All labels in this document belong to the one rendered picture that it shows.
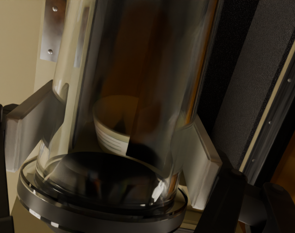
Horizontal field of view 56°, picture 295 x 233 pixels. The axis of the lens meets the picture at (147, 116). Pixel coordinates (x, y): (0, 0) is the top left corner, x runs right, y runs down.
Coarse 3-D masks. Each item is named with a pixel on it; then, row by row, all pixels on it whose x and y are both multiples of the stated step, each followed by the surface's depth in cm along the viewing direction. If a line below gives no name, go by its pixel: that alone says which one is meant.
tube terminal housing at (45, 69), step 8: (40, 24) 32; (40, 32) 32; (40, 40) 32; (40, 48) 32; (288, 56) 34; (40, 64) 33; (48, 64) 33; (288, 64) 34; (40, 72) 34; (48, 72) 34; (40, 80) 34; (48, 80) 34; (280, 80) 35; (272, 96) 35; (264, 112) 36; (264, 120) 37; (256, 136) 37; (32, 152) 38; (248, 152) 38; (240, 168) 39; (184, 184) 40; (208, 200) 41; (192, 208) 42
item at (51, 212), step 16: (32, 208) 14; (48, 208) 14; (64, 224) 13; (80, 224) 13; (96, 224) 13; (112, 224) 13; (128, 224) 14; (144, 224) 14; (160, 224) 15; (176, 224) 16
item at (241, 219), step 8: (224, 160) 16; (248, 184) 14; (248, 192) 13; (256, 192) 13; (248, 200) 13; (256, 200) 13; (248, 208) 13; (256, 208) 13; (264, 208) 13; (240, 216) 13; (248, 216) 13; (256, 216) 13; (264, 216) 13; (248, 224) 13; (256, 224) 13; (264, 224) 13
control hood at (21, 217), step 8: (16, 200) 37; (16, 208) 36; (24, 208) 36; (16, 216) 36; (24, 216) 36; (32, 216) 36; (192, 216) 41; (200, 216) 41; (16, 224) 35; (24, 224) 36; (32, 224) 36; (40, 224) 36; (184, 224) 39; (192, 224) 39; (16, 232) 35; (24, 232) 35; (32, 232) 35; (40, 232) 36; (48, 232) 36; (240, 232) 40
